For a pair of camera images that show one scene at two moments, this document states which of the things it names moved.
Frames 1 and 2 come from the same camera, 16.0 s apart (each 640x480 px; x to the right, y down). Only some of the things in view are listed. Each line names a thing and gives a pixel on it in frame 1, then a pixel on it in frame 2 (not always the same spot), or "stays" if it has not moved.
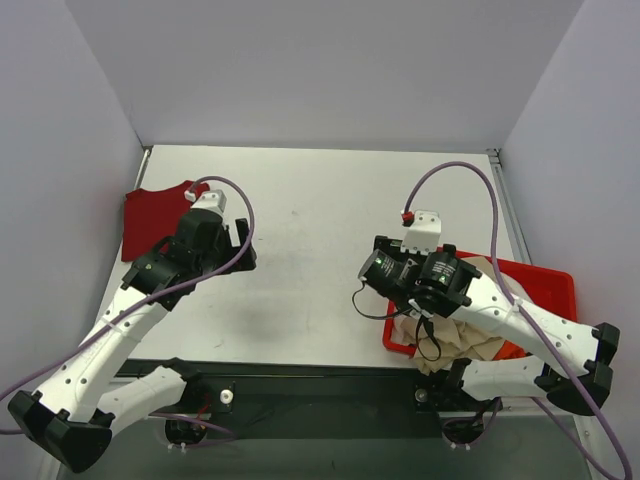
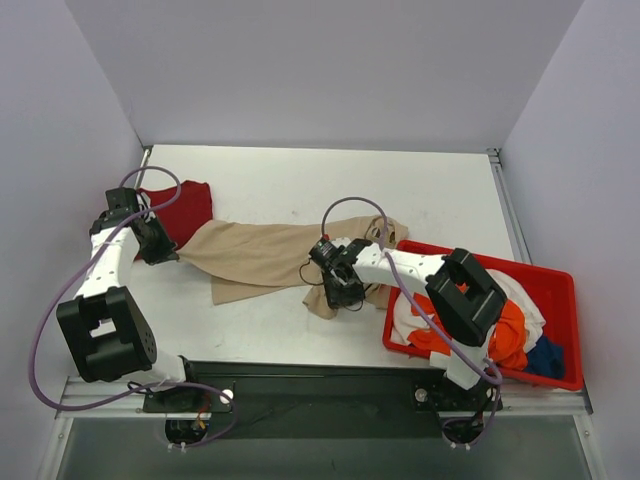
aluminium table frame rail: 518,246 stays
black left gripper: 232,245 -> 158,247
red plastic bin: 548,290 stays
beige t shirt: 438,342 -> 250,257
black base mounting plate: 323,399 stays
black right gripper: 388,243 -> 343,291
